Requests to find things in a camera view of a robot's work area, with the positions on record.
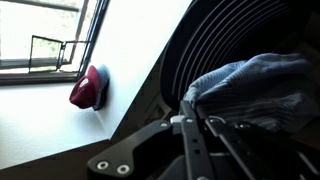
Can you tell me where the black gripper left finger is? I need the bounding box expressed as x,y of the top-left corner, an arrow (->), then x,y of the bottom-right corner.
87,100 -> 214,180

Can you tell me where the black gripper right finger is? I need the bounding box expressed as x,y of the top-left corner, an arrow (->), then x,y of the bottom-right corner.
196,106 -> 320,180

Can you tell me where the blue striped shirt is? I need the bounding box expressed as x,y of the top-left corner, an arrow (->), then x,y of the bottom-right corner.
183,52 -> 320,134

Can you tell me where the black slatted office chair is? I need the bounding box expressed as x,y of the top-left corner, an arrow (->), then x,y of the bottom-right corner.
159,0 -> 320,113

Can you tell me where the red and blue cap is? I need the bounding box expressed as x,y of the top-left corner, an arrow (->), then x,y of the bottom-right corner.
68,64 -> 111,112

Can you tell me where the open hinged window pane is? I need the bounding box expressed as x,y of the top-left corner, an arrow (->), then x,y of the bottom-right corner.
28,34 -> 89,74

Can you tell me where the dark framed window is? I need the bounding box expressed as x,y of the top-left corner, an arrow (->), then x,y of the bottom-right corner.
0,0 -> 111,86

